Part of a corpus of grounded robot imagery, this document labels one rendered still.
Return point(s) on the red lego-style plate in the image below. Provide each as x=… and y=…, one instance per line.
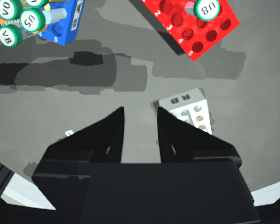
x=222, y=24

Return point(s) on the white tube rack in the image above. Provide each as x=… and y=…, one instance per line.
x=187, y=100

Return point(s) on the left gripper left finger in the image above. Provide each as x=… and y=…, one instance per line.
x=91, y=143

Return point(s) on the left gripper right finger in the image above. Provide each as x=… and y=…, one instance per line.
x=190, y=143

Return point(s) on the white round tube cap with green rim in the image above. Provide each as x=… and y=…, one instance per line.
x=5, y=22

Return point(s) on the light blue tube with green-rimmed white cap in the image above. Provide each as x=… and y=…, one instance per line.
x=34, y=19

